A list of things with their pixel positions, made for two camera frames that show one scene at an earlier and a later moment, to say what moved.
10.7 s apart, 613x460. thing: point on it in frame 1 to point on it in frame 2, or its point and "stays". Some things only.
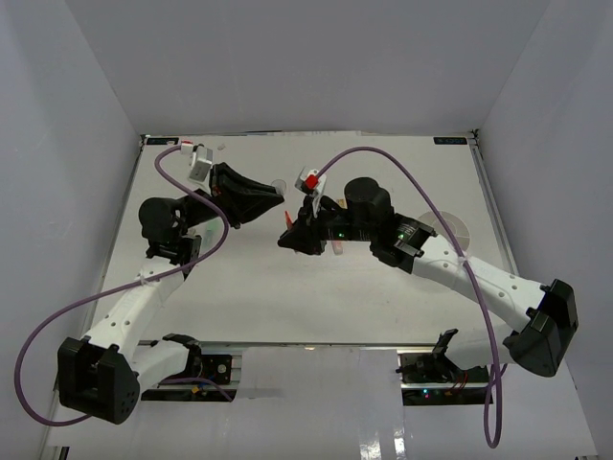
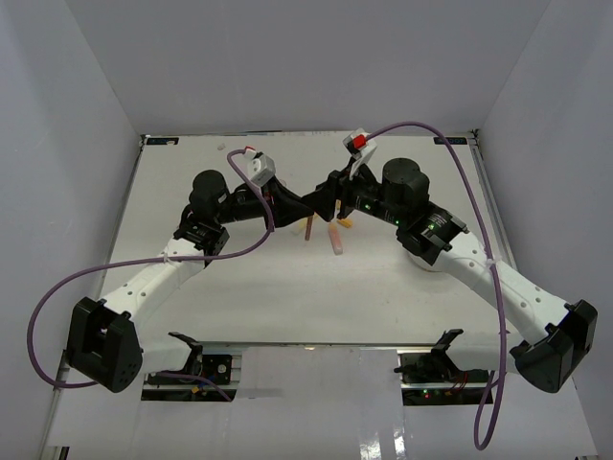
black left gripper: (240, 198) to (286, 207)
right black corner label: (450, 140) stays
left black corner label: (162, 141) stays
